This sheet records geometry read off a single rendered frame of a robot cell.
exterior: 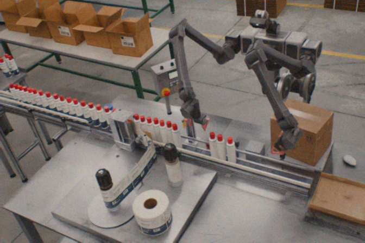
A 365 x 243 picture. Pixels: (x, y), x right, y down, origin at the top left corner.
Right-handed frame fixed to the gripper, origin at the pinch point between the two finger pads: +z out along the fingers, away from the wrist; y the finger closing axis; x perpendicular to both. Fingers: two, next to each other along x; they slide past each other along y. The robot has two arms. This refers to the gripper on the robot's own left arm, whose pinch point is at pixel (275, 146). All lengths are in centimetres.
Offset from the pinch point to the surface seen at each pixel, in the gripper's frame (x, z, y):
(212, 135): -27.2, 34.1, -4.5
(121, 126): -75, 74, 9
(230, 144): -15.4, 29.0, -4.5
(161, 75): -75, 25, -6
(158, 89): -71, 35, -5
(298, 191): 30.0, 16.7, -1.4
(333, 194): 45.3, 7.1, -8.5
